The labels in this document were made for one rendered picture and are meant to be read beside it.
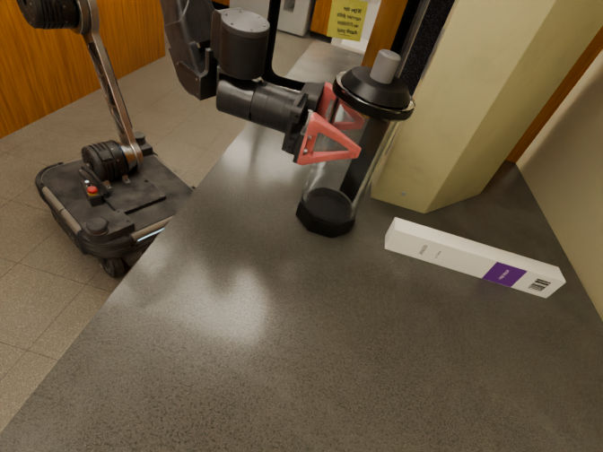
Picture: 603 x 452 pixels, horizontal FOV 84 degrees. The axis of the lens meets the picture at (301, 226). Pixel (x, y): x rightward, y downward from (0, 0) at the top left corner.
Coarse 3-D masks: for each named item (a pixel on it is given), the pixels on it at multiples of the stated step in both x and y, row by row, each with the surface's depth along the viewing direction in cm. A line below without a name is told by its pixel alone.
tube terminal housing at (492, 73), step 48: (480, 0) 43; (528, 0) 42; (576, 0) 44; (480, 48) 46; (528, 48) 45; (576, 48) 53; (432, 96) 51; (480, 96) 50; (528, 96) 55; (432, 144) 56; (480, 144) 58; (384, 192) 64; (432, 192) 62; (480, 192) 75
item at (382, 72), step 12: (384, 60) 39; (396, 60) 39; (348, 72) 42; (360, 72) 41; (372, 72) 40; (384, 72) 40; (348, 84) 40; (360, 84) 39; (372, 84) 39; (384, 84) 40; (396, 84) 41; (360, 96) 39; (372, 96) 39; (384, 96) 39; (396, 96) 39; (408, 96) 41
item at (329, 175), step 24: (336, 96) 41; (336, 120) 43; (360, 120) 41; (384, 120) 40; (336, 144) 44; (360, 144) 43; (384, 144) 44; (312, 168) 51; (336, 168) 46; (360, 168) 45; (312, 192) 51; (336, 192) 48; (360, 192) 49; (336, 216) 51
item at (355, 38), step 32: (320, 0) 70; (352, 0) 70; (384, 0) 69; (288, 32) 75; (320, 32) 74; (352, 32) 74; (384, 32) 73; (288, 64) 79; (320, 64) 79; (352, 64) 78
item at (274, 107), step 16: (256, 96) 44; (272, 96) 44; (288, 96) 44; (256, 112) 45; (272, 112) 44; (288, 112) 44; (304, 112) 46; (272, 128) 47; (288, 128) 43; (288, 144) 44
